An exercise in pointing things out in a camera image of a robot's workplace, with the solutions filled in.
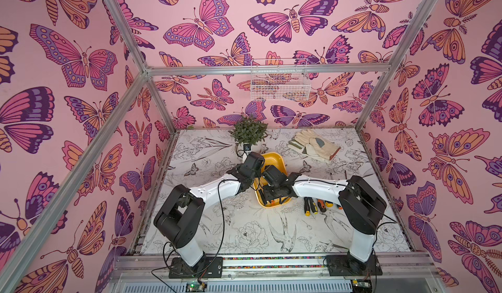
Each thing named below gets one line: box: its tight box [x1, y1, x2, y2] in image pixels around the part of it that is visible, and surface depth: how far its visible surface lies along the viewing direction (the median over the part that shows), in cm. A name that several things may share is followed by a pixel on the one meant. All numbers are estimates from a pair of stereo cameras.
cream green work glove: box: [286, 139, 331, 165], surface depth 111 cm
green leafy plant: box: [230, 115, 271, 145], surface depth 94 cm
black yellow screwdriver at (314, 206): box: [311, 197, 319, 215], surface depth 89 cm
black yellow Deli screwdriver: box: [303, 196, 311, 217], surface depth 88 cm
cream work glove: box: [294, 128, 342, 161], surface depth 114 cm
